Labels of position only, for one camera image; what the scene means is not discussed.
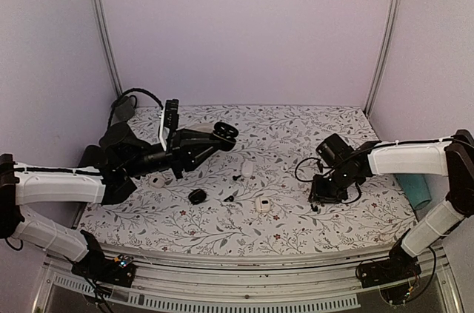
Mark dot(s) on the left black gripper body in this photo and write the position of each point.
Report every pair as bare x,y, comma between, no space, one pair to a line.
177,159

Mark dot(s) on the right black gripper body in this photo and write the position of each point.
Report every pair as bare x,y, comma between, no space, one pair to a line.
334,190

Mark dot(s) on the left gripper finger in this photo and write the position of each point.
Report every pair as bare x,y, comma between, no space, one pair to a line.
194,135
197,153

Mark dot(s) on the black charging case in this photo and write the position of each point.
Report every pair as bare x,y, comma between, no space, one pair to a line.
226,134

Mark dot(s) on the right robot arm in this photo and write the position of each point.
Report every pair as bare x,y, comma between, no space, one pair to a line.
409,162

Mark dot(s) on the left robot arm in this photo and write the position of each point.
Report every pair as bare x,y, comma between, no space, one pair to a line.
105,176

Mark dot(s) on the black open case left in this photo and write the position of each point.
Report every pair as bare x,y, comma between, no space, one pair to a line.
197,196

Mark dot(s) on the white open earbud case left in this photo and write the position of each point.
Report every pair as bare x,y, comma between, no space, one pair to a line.
157,182

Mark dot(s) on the white open earbud case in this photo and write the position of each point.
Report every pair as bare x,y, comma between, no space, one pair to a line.
262,204
157,182

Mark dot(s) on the white closed earbud case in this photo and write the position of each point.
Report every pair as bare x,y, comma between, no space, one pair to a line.
247,169

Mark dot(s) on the white open earbud case centre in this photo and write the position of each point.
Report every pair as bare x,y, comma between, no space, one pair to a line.
262,204

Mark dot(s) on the white spiral ceramic plate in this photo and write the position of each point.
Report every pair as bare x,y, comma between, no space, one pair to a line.
202,127

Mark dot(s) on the floral patterned table mat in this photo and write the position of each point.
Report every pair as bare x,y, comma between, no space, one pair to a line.
281,142

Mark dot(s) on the grey mug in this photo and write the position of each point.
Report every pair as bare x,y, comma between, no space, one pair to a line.
123,109

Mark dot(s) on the teal cylinder cup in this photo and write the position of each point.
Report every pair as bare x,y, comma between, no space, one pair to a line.
415,188

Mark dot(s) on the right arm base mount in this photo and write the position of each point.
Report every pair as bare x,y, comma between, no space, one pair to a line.
394,268

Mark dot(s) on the aluminium front rail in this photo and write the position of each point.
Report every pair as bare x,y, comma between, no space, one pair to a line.
321,282

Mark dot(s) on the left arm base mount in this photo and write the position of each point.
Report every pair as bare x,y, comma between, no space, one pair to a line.
96,267

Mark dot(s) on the left aluminium frame post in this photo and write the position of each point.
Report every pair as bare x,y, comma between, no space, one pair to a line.
106,45

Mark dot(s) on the aluminium frame post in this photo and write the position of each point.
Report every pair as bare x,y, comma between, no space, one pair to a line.
383,55
106,45

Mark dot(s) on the right aluminium frame post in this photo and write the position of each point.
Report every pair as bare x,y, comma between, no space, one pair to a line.
383,55

